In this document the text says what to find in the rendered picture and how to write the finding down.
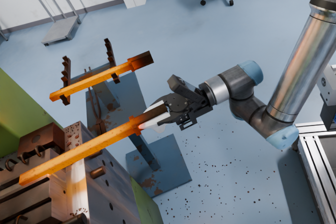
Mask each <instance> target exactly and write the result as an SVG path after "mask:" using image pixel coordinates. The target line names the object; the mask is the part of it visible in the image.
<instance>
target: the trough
mask: <svg viewBox="0 0 336 224"><path fill-rule="evenodd" d="M19 180H20V177H17V178H15V179H13V180H11V181H9V182H7V183H5V184H3V185H0V196H2V195H5V194H7V193H9V192H11V191H13V190H15V189H17V188H19V187H21V186H22V185H20V184H19Z"/></svg>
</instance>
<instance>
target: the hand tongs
mask: <svg viewBox="0 0 336 224"><path fill-rule="evenodd" d="M88 91H89V96H90V101H91V106H92V110H93V114H94V116H95V118H96V120H97V121H96V124H97V125H96V126H95V127H96V132H97V136H100V135H102V134H104V133H106V132H107V130H106V126H105V123H104V122H103V120H102V119H101V108H100V104H99V100H98V96H97V94H96V92H95V91H94V94H95V98H96V102H97V107H98V116H97V114H96V111H95V107H94V103H93V98H92V94H91V89H90V87H88Z"/></svg>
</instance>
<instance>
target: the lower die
mask: <svg viewBox="0 0 336 224"><path fill-rule="evenodd" d="M40 154H41V155H42V156H41V157H39V156H38V155H37V154H36V155H34V156H32V157H30V158H28V159H25V161H26V162H27V163H26V164H23V163H22V162H19V163H17V164H15V165H13V166H11V167H10V168H11V169H12V170H11V171H8V170H7V169H4V170H2V171H0V186H1V185H3V184H5V183H7V182H9V181H11V180H13V179H16V178H18V177H20V175H21V174H23V173H25V172H27V171H29V170H31V169H33V168H35V167H37V166H39V165H41V164H43V163H45V162H47V161H49V160H51V159H53V158H55V157H57V156H59V154H57V153H56V152H55V151H54V150H52V149H51V148H48V149H46V150H44V151H42V152H40ZM64 191H65V194H64ZM19 215H23V216H25V217H28V219H27V220H26V221H25V220H23V219H19V220H18V224H60V223H62V222H64V221H66V220H68V216H67V184H66V167H64V168H62V169H60V170H58V171H56V172H54V173H52V174H51V175H49V174H45V175H43V176H41V177H39V178H37V179H35V180H33V181H31V182H29V183H27V184H25V185H23V186H21V187H19V188H16V189H14V190H12V191H10V192H8V193H6V194H4V195H2V196H0V224H14V222H15V219H16V217H17V216H19Z"/></svg>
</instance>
